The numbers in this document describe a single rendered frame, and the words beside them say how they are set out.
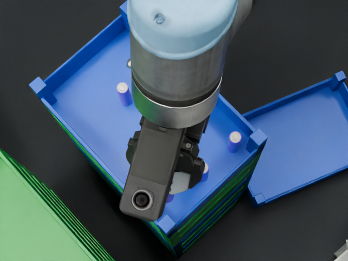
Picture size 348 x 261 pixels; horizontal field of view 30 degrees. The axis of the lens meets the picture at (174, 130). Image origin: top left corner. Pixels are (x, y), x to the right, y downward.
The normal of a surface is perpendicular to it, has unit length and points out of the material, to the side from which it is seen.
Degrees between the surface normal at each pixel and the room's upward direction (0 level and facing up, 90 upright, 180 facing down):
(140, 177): 15
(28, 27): 0
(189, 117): 77
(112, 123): 0
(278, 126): 0
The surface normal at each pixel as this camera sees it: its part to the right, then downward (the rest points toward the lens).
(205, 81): 0.57, 0.73
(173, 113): -0.05, 0.87
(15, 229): -0.04, -0.25
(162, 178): -0.13, -0.02
